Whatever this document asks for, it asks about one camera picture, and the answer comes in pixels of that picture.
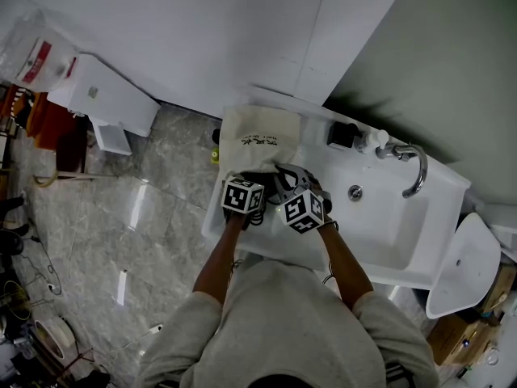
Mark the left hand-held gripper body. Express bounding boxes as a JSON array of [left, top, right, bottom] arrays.
[[220, 171, 267, 230]]

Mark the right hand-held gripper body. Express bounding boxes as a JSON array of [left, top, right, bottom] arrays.
[[273, 175, 334, 234]]

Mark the beige cloth bag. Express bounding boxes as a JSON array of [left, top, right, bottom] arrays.
[[216, 105, 302, 186]]

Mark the person's left forearm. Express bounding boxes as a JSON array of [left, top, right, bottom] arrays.
[[192, 215, 247, 307]]

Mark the person's right forearm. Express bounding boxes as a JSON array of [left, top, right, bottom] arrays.
[[317, 220, 375, 311]]

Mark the clear plastic bag red label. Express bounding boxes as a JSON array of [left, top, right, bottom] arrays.
[[0, 8, 82, 93]]

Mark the black square box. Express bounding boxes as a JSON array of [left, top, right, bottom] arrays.
[[326, 121, 360, 150]]

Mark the white soap dispenser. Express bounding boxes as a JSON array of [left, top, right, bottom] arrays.
[[354, 129, 390, 154]]

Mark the white washbasin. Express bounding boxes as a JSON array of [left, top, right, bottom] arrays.
[[200, 85, 473, 291]]

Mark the person's grey sweatshirt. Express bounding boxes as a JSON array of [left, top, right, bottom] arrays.
[[135, 256, 441, 388]]

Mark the chrome faucet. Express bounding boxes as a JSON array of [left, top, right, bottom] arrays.
[[375, 142, 429, 200]]

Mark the small white bin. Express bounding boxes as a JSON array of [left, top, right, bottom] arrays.
[[89, 115, 133, 154]]

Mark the white toilet tank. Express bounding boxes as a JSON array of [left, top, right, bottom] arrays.
[[47, 53, 161, 138]]

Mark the brown cardboard box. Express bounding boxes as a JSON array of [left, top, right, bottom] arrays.
[[427, 313, 502, 367]]

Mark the white tape roll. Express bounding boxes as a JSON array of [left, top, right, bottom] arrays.
[[34, 316, 76, 360]]

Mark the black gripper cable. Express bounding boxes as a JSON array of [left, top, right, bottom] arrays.
[[322, 220, 341, 286]]

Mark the beige hose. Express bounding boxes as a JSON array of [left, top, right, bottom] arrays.
[[32, 171, 96, 188]]

